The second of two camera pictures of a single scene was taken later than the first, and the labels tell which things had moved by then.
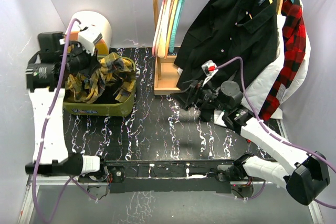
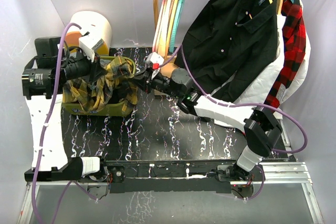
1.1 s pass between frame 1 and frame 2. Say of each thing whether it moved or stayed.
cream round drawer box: stayed
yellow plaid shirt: moved
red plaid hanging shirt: stayed
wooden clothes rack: stayed
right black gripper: moved
